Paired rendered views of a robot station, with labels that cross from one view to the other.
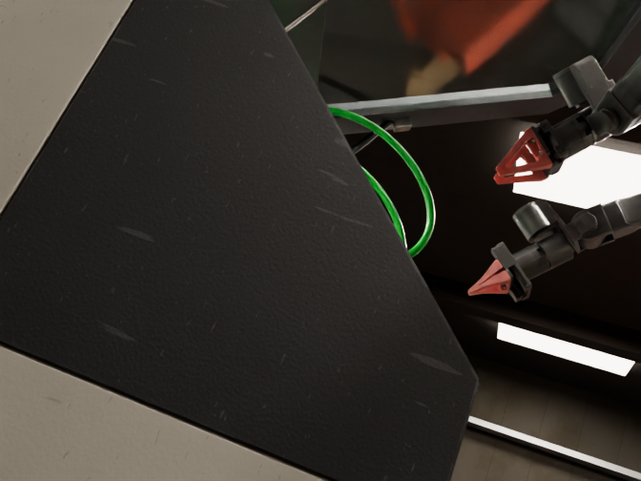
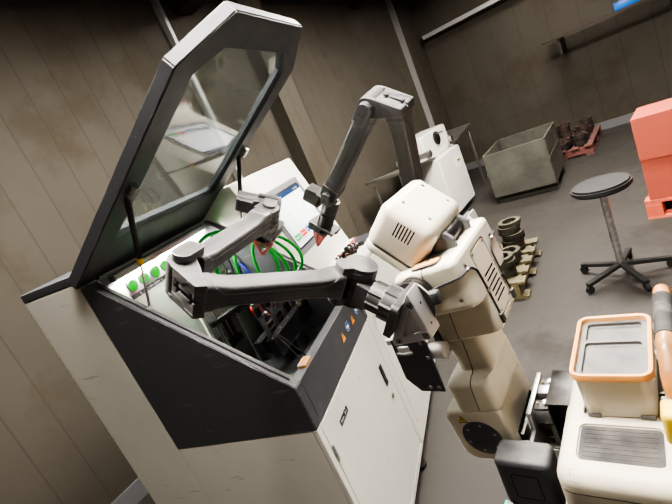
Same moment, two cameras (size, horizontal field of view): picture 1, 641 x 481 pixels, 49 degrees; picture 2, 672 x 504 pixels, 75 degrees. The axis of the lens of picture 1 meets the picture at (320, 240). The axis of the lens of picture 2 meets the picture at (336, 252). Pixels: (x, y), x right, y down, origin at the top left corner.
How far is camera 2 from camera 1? 124 cm
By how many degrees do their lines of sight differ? 40
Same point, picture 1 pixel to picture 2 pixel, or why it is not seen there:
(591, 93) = not seen: hidden behind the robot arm
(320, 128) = (188, 342)
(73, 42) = (116, 364)
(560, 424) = not seen: outside the picture
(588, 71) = (242, 207)
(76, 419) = (224, 453)
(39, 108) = (133, 388)
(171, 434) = (244, 445)
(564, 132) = not seen: hidden behind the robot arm
